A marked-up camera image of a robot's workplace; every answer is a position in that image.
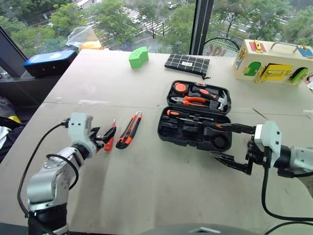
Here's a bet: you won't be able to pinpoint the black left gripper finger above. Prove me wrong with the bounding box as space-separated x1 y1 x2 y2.
95 138 114 150
98 126 117 142

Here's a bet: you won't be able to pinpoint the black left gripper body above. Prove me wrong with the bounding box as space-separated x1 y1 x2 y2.
88 126 104 153

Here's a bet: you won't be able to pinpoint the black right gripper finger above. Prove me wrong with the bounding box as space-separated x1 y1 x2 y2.
206 121 257 136
210 150 253 176

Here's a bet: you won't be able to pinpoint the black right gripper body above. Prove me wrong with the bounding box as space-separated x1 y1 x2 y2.
245 135 272 176

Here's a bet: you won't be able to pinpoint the small red screwdriver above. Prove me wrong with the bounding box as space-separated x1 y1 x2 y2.
104 118 117 151

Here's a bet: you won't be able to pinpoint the black plastic tool case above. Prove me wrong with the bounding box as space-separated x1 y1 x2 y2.
157 79 233 152

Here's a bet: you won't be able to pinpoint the orange black utility knife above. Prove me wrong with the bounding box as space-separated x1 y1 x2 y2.
115 110 143 150

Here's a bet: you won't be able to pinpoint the orange black claw hammer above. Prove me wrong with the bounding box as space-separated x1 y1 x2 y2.
190 85 229 111

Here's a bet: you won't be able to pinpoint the orange black tape measure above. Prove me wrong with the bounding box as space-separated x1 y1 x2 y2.
173 82 189 96

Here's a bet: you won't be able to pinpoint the wooden latch puzzle box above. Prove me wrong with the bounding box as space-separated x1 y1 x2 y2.
233 38 313 87

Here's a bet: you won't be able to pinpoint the black grid pattern pouch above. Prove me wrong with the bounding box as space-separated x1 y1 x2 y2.
163 53 212 80

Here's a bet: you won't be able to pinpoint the green plastic block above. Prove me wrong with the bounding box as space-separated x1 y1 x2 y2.
128 46 150 70

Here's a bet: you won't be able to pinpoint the badminton racket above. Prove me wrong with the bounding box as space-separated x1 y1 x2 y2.
201 37 241 57

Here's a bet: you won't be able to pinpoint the yellow orange object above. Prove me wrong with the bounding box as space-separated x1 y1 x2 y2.
79 41 104 51

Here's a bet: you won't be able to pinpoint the blue and black box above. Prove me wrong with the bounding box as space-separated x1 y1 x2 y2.
23 49 78 79

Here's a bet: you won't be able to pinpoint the white cloth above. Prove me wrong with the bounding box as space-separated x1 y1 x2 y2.
0 125 12 149

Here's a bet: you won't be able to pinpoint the clear plastic bag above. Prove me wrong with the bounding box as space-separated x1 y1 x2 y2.
66 25 104 51

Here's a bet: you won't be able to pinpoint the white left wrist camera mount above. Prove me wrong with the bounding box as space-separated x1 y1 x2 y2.
67 112 97 158

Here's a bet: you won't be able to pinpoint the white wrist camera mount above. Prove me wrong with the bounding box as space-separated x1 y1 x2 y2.
67 112 97 158
254 120 282 167

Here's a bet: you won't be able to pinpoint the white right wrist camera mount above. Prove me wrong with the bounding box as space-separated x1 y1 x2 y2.
254 120 282 167

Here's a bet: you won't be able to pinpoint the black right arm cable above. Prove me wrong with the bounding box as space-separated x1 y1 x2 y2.
261 165 313 222

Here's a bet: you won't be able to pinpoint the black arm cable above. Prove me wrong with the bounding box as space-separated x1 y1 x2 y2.
261 165 313 222
17 121 80 218

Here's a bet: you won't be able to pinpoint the orange handled pliers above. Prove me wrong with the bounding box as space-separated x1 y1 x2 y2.
170 95 210 107

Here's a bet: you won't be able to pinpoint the orange handled screwdriver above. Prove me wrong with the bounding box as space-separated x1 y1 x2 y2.
166 109 216 122

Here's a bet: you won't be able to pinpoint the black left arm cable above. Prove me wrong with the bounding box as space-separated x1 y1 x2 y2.
17 121 80 218

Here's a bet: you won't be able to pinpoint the dark window frame post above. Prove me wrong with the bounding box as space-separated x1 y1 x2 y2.
189 0 215 56

